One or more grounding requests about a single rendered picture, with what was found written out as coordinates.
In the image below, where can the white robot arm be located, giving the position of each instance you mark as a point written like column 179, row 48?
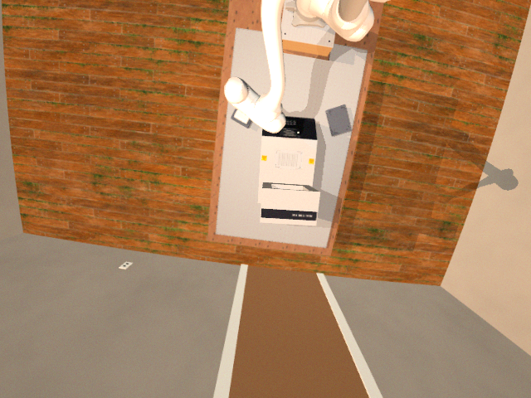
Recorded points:
column 351, row 21

